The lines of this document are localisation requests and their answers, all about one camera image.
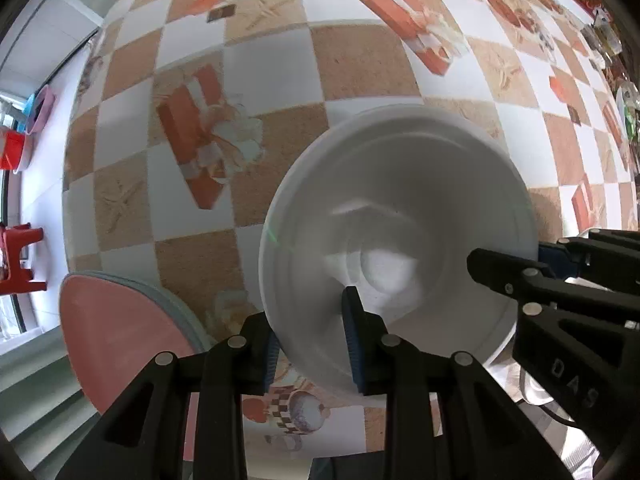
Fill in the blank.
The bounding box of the pink square plate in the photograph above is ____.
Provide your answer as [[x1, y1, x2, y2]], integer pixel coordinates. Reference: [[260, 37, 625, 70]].
[[58, 271, 199, 463]]

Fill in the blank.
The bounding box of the white paper bowl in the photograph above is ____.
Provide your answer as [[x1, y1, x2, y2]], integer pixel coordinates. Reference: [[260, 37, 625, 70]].
[[258, 104, 538, 403]]

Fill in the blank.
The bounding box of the red plastic stool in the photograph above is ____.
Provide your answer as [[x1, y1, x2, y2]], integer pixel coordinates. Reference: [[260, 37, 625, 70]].
[[0, 223, 48, 296]]

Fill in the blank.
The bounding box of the red plastic basin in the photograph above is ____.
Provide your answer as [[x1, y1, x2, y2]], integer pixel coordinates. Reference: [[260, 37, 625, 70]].
[[0, 126, 34, 174]]

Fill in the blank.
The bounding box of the pink plastic stool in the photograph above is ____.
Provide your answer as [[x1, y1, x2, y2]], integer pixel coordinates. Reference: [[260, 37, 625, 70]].
[[25, 84, 55, 136]]

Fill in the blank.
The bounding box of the checkered patterned tablecloth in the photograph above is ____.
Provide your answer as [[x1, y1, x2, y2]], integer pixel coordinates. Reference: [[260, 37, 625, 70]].
[[61, 0, 639, 458]]

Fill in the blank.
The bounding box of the white cabinet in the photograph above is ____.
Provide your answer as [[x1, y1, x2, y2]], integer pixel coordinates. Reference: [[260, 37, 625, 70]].
[[1, 0, 96, 100]]

